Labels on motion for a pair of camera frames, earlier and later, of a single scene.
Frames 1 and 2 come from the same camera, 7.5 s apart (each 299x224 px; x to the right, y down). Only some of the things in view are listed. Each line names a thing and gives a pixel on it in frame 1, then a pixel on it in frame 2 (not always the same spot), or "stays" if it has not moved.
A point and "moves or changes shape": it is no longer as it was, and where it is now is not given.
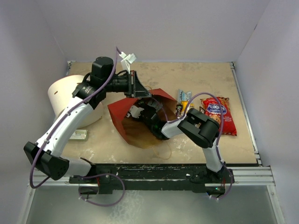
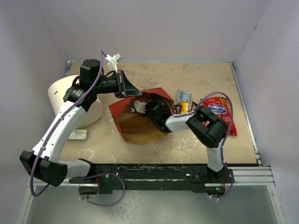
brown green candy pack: [201, 110] moves or changes shape
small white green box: [79, 135] stays
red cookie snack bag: [212, 108] stays
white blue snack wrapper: [184, 95] stays
